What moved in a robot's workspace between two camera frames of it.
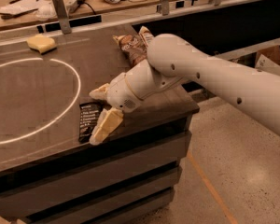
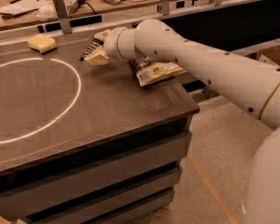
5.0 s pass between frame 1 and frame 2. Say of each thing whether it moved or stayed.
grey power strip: stayed
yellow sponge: stayed
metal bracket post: stayed
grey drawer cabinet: stayed
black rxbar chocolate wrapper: moved
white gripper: moved
